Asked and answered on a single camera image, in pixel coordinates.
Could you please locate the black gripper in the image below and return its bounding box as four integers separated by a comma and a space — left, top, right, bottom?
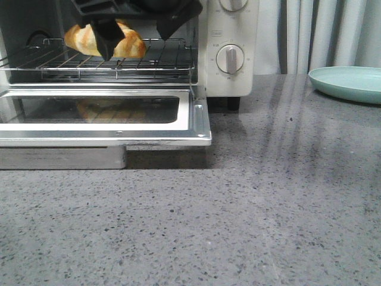
72, 1, 203, 60

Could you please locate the orange striped croissant bread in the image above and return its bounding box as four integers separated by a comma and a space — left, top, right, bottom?
64, 19, 146, 58

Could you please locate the glass oven door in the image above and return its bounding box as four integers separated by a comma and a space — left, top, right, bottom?
1, 84, 212, 170

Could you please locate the white Toshiba toaster oven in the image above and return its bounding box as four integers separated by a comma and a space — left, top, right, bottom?
1, 1, 259, 110

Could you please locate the upper white oven knob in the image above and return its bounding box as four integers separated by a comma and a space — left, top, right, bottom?
219, 0, 248, 12

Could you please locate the white oven knob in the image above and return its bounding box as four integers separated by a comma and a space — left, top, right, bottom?
216, 45, 244, 74
219, 0, 248, 12

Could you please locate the lower white oven knob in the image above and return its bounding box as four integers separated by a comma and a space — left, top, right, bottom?
216, 45, 244, 74

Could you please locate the grey white curtain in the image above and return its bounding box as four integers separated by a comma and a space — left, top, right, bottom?
276, 0, 381, 75

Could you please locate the teal round plate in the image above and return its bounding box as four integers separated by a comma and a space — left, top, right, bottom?
308, 66, 380, 104

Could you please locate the metal wire oven rack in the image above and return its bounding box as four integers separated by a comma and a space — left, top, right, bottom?
1, 38, 197, 83

